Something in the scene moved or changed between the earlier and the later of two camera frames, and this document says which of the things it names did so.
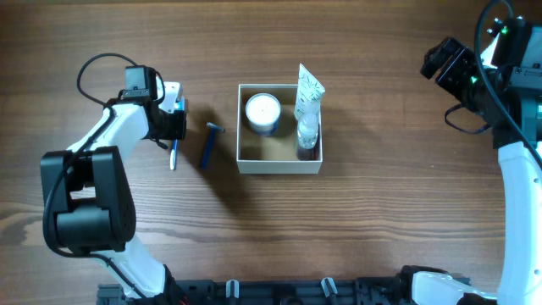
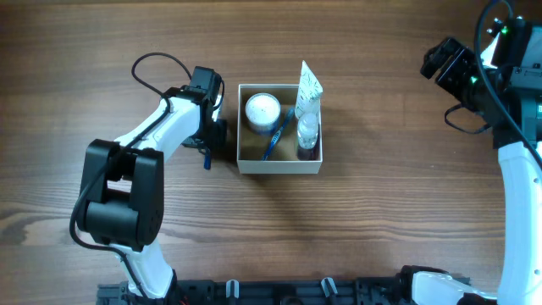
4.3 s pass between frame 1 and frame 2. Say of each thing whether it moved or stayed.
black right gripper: stayed
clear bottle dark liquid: stayed
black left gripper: moved
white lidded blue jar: stayed
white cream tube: stayed
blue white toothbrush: moved
